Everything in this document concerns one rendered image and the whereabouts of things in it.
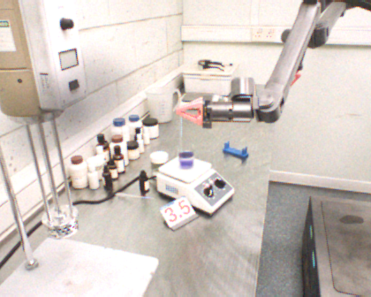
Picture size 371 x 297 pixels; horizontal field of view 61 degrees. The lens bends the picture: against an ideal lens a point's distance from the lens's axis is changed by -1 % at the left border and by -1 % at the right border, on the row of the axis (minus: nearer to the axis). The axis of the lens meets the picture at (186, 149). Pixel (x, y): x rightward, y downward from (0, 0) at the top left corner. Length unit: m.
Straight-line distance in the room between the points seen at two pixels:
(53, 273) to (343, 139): 2.08
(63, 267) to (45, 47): 0.50
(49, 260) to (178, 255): 0.30
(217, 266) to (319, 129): 1.78
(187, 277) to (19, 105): 0.48
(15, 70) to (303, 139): 2.13
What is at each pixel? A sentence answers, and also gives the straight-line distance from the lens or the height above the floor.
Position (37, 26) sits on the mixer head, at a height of 1.27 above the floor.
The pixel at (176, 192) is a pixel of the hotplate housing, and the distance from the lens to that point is 0.94.
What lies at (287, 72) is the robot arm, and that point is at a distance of 0.92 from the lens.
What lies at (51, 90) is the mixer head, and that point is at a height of 1.18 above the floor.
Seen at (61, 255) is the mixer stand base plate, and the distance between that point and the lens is 0.84.
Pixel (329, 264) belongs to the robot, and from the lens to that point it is 1.42.
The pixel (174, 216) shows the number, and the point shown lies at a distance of 0.88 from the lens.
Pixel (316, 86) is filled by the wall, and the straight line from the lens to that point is 2.32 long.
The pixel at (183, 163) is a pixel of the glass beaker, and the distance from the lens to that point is 0.92.
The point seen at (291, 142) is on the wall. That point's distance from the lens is 2.44.
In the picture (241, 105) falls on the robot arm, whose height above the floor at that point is 1.03.
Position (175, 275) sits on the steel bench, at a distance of 0.75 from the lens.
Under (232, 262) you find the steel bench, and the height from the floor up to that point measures 0.75.
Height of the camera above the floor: 1.30
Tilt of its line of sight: 26 degrees down
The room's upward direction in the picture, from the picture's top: 1 degrees counter-clockwise
